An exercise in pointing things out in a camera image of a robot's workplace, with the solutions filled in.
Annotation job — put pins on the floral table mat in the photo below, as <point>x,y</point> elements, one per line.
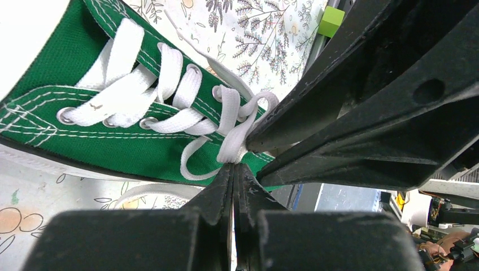
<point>265,43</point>

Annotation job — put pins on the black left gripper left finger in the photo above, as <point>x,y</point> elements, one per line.
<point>193,237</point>

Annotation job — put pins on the lime green block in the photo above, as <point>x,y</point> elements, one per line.
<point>330,21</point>

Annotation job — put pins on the green canvas sneaker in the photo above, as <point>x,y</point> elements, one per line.
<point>90,89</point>

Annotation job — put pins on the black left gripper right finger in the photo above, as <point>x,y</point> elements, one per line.
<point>271,237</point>

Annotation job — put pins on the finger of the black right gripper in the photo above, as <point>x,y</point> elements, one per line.
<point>376,43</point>
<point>397,139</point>

